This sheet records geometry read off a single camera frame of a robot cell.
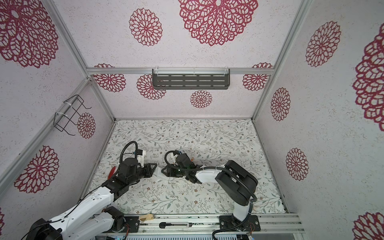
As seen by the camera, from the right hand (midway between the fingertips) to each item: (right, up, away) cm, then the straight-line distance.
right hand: (162, 170), depth 84 cm
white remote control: (-2, 0, -2) cm, 3 cm away
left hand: (-3, +2, -1) cm, 4 cm away
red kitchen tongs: (-32, -2, +7) cm, 32 cm away
